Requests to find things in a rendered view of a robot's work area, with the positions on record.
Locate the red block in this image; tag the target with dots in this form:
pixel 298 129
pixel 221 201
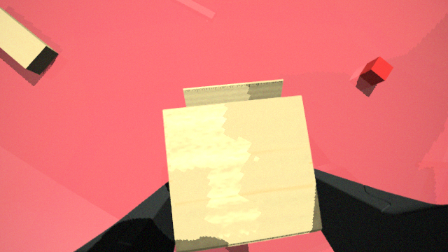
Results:
pixel 376 71

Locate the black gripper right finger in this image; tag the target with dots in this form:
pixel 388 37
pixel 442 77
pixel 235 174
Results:
pixel 359 218

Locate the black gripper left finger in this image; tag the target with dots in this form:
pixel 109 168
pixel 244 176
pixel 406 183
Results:
pixel 146 228

